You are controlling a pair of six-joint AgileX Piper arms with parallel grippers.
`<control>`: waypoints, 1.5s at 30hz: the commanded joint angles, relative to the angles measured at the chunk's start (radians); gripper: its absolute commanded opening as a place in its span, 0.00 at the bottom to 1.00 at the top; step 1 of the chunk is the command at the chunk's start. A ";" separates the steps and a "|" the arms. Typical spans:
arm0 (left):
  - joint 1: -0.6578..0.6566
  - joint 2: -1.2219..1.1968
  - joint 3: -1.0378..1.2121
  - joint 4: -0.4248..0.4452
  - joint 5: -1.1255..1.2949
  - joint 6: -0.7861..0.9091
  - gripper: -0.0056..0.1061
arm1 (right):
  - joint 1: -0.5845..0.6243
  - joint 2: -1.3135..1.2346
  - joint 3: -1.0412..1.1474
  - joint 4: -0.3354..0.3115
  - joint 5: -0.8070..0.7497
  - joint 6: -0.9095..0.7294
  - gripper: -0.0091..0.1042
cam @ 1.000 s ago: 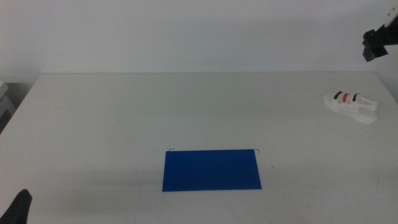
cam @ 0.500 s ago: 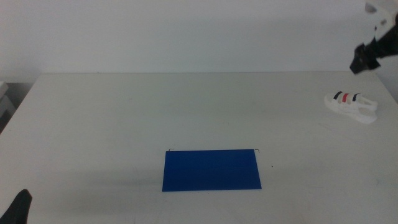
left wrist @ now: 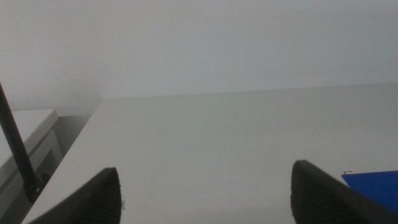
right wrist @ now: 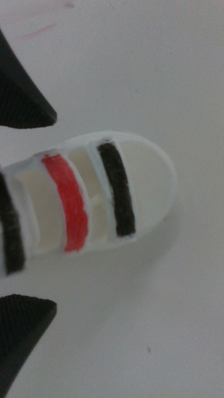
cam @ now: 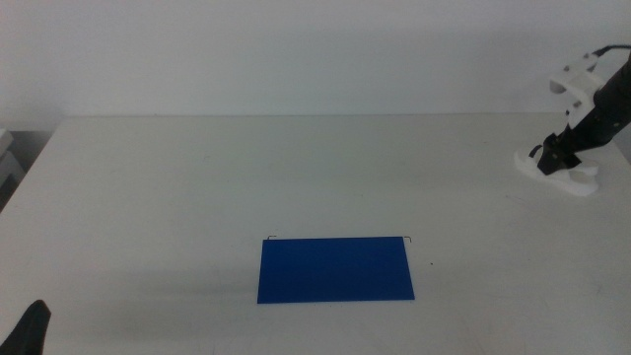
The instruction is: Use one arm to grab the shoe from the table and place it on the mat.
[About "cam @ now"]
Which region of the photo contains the blue rectangular mat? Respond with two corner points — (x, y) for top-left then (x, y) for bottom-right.
(256, 236), (416, 305)

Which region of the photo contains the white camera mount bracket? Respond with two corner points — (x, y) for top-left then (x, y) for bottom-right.
(565, 91), (605, 130)

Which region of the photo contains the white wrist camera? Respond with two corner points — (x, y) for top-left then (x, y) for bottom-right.
(548, 51), (605, 96)

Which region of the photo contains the black camera cable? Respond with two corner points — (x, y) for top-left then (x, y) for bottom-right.
(591, 44), (631, 59)

